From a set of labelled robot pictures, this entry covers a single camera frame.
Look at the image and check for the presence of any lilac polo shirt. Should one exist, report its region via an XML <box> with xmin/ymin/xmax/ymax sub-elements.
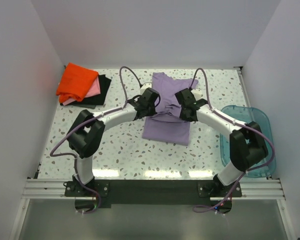
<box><xmin>142</xmin><ymin>72</ymin><xmax>198</xmax><ymax>146</ymax></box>

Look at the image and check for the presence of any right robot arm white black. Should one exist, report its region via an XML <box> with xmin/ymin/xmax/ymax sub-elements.
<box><xmin>175</xmin><ymin>88</ymin><xmax>269</xmax><ymax>197</ymax></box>

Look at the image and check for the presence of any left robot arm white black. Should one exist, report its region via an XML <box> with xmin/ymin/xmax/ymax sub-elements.
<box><xmin>67</xmin><ymin>87</ymin><xmax>161</xmax><ymax>196</ymax></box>

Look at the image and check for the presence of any folded pink t shirt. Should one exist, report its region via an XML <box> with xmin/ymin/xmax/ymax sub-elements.
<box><xmin>58</xmin><ymin>77</ymin><xmax>101</xmax><ymax>106</ymax></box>

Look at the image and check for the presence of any folded black t shirt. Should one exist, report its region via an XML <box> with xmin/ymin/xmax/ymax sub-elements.
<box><xmin>59</xmin><ymin>74</ymin><xmax>112</xmax><ymax>109</ymax></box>

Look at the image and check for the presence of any teal plastic basket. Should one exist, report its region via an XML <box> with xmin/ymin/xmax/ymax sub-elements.
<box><xmin>219</xmin><ymin>105</ymin><xmax>276</xmax><ymax>178</ymax></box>

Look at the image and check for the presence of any folded orange t shirt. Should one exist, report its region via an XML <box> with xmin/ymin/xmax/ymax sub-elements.
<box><xmin>56</xmin><ymin>62</ymin><xmax>99</xmax><ymax>104</ymax></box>

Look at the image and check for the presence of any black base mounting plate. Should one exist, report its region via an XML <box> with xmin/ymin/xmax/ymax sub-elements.
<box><xmin>63</xmin><ymin>178</ymin><xmax>242</xmax><ymax>213</ymax></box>

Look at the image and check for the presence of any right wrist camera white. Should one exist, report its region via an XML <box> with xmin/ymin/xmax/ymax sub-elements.
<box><xmin>191</xmin><ymin>88</ymin><xmax>203</xmax><ymax>101</ymax></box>

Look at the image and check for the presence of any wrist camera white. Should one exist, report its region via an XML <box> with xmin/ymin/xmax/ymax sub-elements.
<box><xmin>140</xmin><ymin>82</ymin><xmax>152</xmax><ymax>95</ymax></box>
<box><xmin>191</xmin><ymin>88</ymin><xmax>203</xmax><ymax>101</ymax></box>

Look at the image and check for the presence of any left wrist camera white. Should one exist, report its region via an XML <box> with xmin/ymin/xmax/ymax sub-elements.
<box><xmin>140</xmin><ymin>82</ymin><xmax>152</xmax><ymax>95</ymax></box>

